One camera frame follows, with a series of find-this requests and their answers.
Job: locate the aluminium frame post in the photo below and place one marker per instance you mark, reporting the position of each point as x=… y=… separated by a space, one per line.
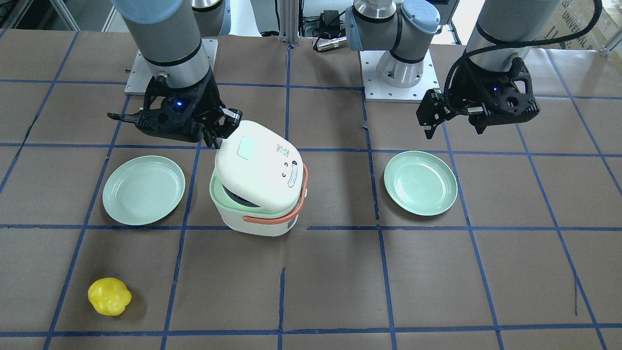
x=289 y=14

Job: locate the silver robot arm near pepper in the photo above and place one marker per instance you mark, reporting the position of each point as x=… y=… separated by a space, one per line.
x=170 y=32

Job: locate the black gripper other arm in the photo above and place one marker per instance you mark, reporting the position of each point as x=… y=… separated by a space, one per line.
x=462 y=86

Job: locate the black gripper near pepper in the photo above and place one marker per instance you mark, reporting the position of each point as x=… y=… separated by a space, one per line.
x=208 y=103

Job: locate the green plate near pepper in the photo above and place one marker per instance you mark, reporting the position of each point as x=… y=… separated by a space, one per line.
x=143 y=190

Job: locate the white rice cooker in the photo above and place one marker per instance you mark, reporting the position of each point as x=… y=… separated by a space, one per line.
x=260 y=181

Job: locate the yellow toy bell pepper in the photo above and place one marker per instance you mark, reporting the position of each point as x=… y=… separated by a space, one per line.
x=109 y=296

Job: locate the green plate far from pepper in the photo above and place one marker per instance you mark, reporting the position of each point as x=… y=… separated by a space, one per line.
x=420 y=183

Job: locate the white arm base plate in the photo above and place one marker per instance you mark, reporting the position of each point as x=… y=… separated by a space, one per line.
x=386 y=79
x=180 y=76

